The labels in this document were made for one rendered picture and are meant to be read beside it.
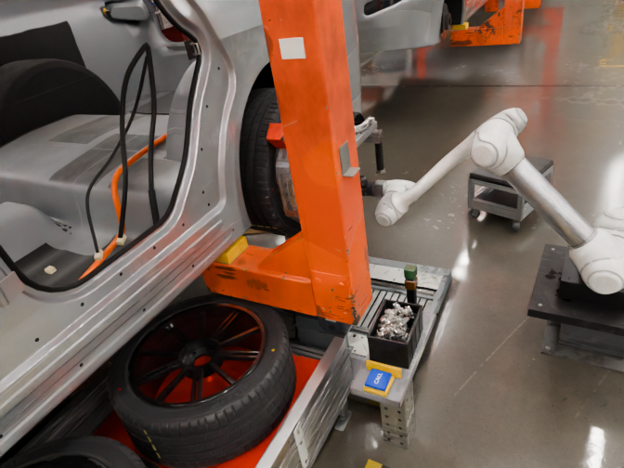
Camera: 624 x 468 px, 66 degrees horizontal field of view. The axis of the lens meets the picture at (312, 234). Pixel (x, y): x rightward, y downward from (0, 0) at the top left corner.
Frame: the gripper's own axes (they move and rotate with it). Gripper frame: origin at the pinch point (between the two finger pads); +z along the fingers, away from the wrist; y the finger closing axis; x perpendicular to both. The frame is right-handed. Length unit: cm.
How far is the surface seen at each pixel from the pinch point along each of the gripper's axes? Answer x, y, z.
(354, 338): -7, -72, -22
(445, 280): -45, -34, -51
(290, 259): 63, -47, -18
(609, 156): -184, 93, -127
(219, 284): 53, -61, 17
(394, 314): 49, -58, -55
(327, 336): 13, -73, -17
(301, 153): 95, -18, -32
